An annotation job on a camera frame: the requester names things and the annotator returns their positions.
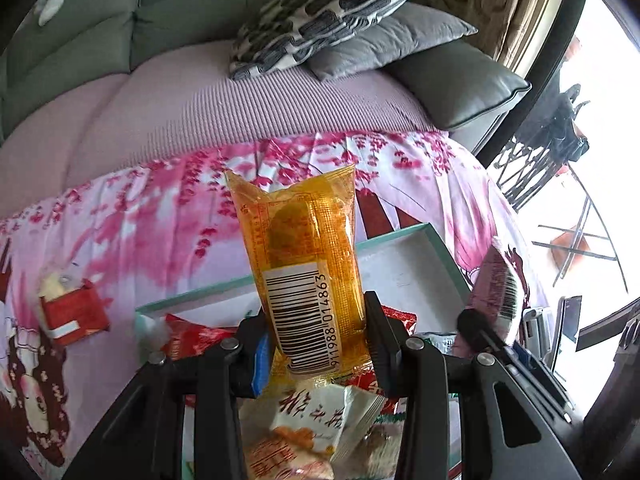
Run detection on green white corn packet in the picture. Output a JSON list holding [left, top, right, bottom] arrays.
[[426, 333, 457, 356]]

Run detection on red Rossi snack packet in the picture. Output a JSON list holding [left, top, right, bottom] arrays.
[[162, 313, 235, 361]]

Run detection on beige barcode snack packet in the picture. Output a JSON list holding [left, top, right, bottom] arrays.
[[244, 436, 335, 480]]

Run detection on round rice cracker packet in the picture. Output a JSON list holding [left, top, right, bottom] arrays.
[[345, 422, 404, 479]]

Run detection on white orange snack packet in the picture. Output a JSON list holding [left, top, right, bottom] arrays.
[[240, 382, 386, 464]]

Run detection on pink snack packet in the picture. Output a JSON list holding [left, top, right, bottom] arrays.
[[468, 237, 530, 344]]

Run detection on teal rimmed white tray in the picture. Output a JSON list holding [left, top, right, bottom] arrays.
[[134, 224, 470, 479]]

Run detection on red white striped packet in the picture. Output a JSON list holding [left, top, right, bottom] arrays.
[[40, 280, 110, 346]]

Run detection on clear wrapped white pastry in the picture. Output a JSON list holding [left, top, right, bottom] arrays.
[[39, 272, 77, 302]]

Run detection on cartoon print pink tablecloth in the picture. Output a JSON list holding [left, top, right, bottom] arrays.
[[1, 131, 547, 479]]

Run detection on grey pillow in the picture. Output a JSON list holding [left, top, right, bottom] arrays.
[[306, 3, 478, 81]]

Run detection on pink sofa seat cover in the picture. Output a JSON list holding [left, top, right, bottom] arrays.
[[1, 41, 433, 217]]

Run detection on black white patterned pillow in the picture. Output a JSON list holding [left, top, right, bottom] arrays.
[[229, 0, 408, 80]]

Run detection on grey green sofa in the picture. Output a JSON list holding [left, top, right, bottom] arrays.
[[2, 0, 530, 133]]

